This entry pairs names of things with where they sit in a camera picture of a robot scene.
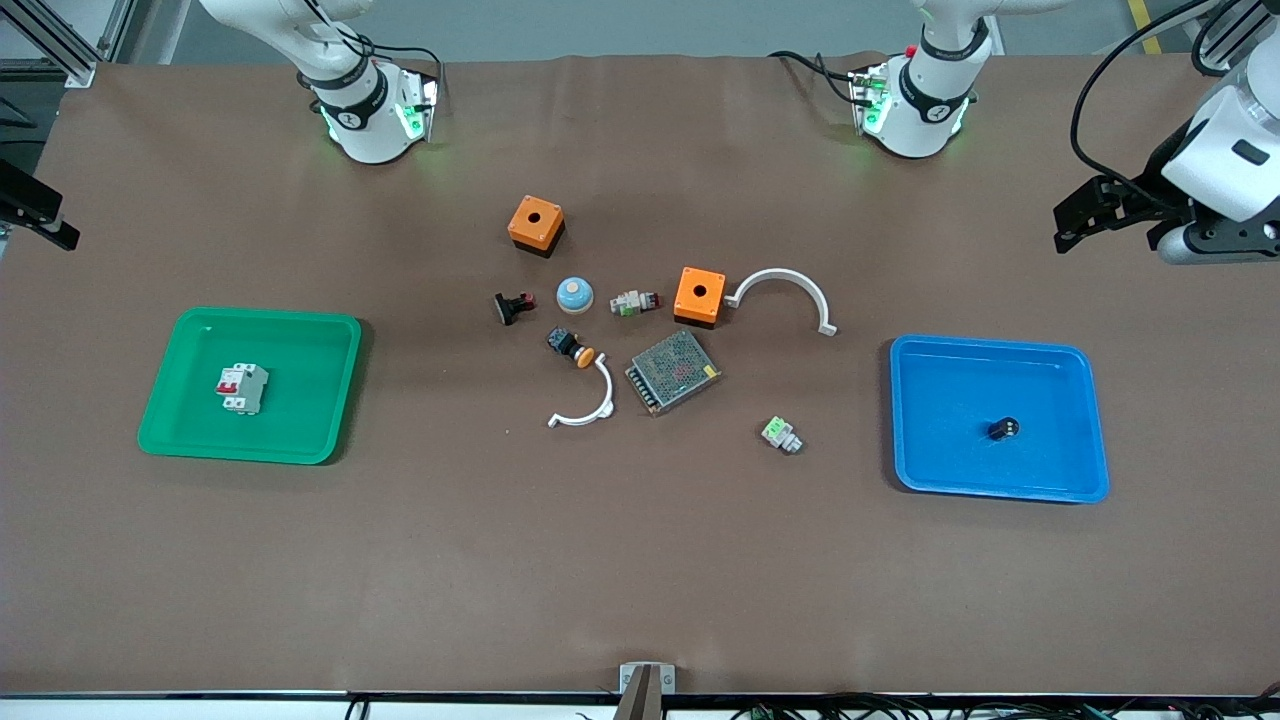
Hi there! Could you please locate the white red circuit breaker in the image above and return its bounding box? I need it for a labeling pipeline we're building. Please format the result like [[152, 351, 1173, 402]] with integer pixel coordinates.
[[216, 362, 270, 416]]

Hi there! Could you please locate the blue plastic tray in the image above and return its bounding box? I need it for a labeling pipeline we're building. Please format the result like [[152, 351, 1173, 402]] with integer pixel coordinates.
[[889, 334, 1111, 505]]

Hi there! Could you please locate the green plastic tray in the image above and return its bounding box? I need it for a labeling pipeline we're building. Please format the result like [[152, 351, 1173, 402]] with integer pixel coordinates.
[[137, 306, 363, 466]]

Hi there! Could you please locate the large white arc clamp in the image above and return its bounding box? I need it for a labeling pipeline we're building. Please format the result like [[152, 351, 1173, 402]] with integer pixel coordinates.
[[724, 268, 839, 338]]

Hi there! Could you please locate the orange button box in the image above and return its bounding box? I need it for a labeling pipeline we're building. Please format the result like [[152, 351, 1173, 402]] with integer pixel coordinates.
[[507, 194, 567, 259], [673, 266, 728, 329]]

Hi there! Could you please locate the metal mesh power supply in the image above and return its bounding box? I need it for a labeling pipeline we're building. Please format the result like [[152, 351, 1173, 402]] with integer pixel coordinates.
[[625, 329, 723, 418]]

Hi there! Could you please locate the small white arc clamp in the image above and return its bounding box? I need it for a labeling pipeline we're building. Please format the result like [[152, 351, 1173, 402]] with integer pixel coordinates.
[[547, 357, 617, 430]]

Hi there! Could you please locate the orange cap push button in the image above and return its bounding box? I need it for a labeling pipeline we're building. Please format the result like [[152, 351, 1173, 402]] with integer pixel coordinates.
[[546, 327, 597, 369]]

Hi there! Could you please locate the brown table mat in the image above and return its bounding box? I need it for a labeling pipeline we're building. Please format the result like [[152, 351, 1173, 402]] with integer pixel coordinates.
[[0, 52, 1280, 698]]

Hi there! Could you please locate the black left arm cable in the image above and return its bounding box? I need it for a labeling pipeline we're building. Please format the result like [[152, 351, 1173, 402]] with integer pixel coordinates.
[[1068, 0, 1247, 193]]

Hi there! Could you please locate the aluminium frame profile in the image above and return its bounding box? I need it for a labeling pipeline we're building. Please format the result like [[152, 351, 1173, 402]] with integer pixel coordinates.
[[0, 0, 137, 89]]

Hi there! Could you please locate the black left base cable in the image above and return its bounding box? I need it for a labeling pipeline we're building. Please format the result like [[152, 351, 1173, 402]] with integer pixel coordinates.
[[768, 49, 863, 107]]

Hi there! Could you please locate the black base cable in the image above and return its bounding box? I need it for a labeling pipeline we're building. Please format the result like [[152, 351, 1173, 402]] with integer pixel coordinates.
[[340, 28, 447, 101], [768, 49, 863, 107]]

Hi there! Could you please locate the black right base cable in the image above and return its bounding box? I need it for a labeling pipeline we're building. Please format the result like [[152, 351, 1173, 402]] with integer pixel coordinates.
[[340, 28, 447, 101]]

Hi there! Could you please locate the metal bracket with post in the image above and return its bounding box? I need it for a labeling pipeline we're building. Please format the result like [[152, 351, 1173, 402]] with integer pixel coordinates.
[[612, 662, 677, 720]]

